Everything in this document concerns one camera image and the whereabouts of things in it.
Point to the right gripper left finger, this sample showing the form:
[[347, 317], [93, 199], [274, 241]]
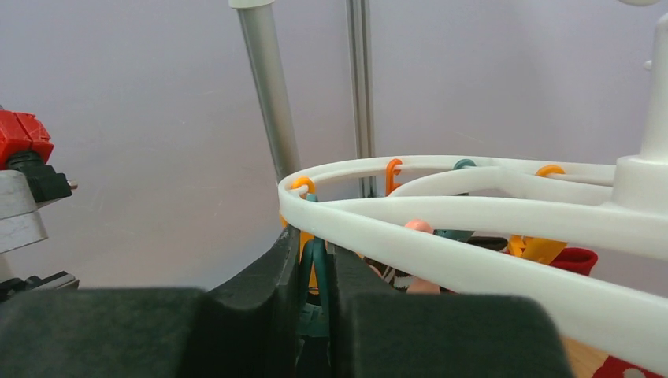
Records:
[[245, 327]]

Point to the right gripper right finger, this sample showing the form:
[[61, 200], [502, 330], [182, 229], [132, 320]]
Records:
[[380, 332]]

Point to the white round sock hanger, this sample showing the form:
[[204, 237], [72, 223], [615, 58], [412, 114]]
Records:
[[620, 207]]

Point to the teal clothes peg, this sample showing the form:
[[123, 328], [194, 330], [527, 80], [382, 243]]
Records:
[[313, 290]]

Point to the red christmas sock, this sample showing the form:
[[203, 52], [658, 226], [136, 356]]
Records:
[[614, 367], [577, 260]]

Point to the white grey drying rack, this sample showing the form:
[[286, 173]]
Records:
[[261, 40]]

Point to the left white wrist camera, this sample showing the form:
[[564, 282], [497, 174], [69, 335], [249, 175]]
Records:
[[21, 223]]

